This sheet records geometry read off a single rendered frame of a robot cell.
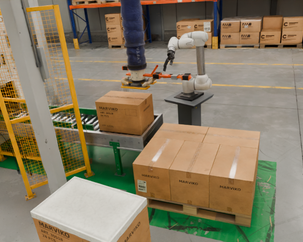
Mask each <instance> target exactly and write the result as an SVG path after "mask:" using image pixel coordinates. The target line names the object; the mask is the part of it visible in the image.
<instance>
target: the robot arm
mask: <svg viewBox="0 0 303 242"><path fill-rule="evenodd" d="M207 40H208V34H207V33H206V32H204V31H195V32H189V33H185V34H183V35H182V36H181V38H180V39H177V38H176V37H172V38H171V39H170V40H169V43H168V50H167V56H168V57H167V59H166V60H165V63H164V65H163V67H164V68H163V71H166V68H167V64H168V62H169V61H170V65H172V64H173V60H174V58H175V56H174V54H175V52H176V50H177V49H186V48H191V47H193V46H194V45H195V46H196V57H197V70H198V75H197V77H196V79H195V78H193V77H192V78H191V79H190V80H189V81H186V80H182V89H183V91H182V92H181V93H182V94H181V95H180V96H181V97H187V98H191V97H193V96H195V95H197V94H198V93H195V92H194V90H207V89H209V88H211V87H212V81H211V79H210V78H208V75H207V74H206V73H205V61H204V44H205V42H206V41H207Z"/></svg>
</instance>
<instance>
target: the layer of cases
mask: <svg viewBox="0 0 303 242"><path fill-rule="evenodd" d="M259 143H260V132H256V131H246V130H235V129H225V128H214V127H203V126H193V125H183V124H172V123H163V124H162V126H161V127H160V128H159V130H158V131H157V132H156V134H155V135H154V136H153V138H152V139H151V140H150V141H149V142H148V144H147V145H146V146H145V148H144V149H143V150H142V152H141V153H140V154H139V156H138V157H137V158H136V160H135V161H134V162H133V163H132V165H133V172H134V180H135V187H136V194H138V195H143V196H148V197H153V198H159V199H164V200H169V201H174V202H179V203H185V204H190V205H195V206H202V207H207V208H212V209H217V210H223V211H228V212H233V213H238V214H244V215H248V216H251V212H252V205H253V195H254V187H255V180H256V173H257V165H258V156H259Z"/></svg>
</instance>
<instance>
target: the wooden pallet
mask: <svg viewBox="0 0 303 242"><path fill-rule="evenodd" d="M254 188H255V187H254ZM254 193H255V190H254ZM137 195H138V194H137ZM138 196H142V197H145V198H147V207H151V208H156V209H160V210H165V211H170V212H175V213H180V214H185V215H190V216H195V217H200V218H206V219H211V220H216V221H221V222H225V223H230V224H235V225H240V226H245V227H251V218H252V215H251V216H248V215H244V214H238V213H233V212H228V211H223V210H217V209H212V208H207V207H202V206H195V205H190V204H185V203H179V202H174V201H169V200H164V199H159V198H153V197H148V196H143V195H138ZM253 197H254V195H253ZM153 199H154V200H159V201H154V200H153ZM253 200H254V198H253ZM160 201H164V202H160ZM165 202H170V203H174V204H170V203H165ZM175 204H180V205H183V206H180V205H175ZM199 208H202V209H207V210H212V211H207V210H202V209H199ZM213 211H217V212H222V213H217V212H213ZM223 213H228V214H233V215H235V216H233V215H228V214H223Z"/></svg>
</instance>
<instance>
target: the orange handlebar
mask: <svg viewBox="0 0 303 242"><path fill-rule="evenodd" d="M126 75H131V73H126ZM143 76H147V77H152V75H150V74H149V73H145V74H144V75H143ZM160 77H163V78H171V75H169V74H161V75H160ZM177 78H181V75H178V76H177Z"/></svg>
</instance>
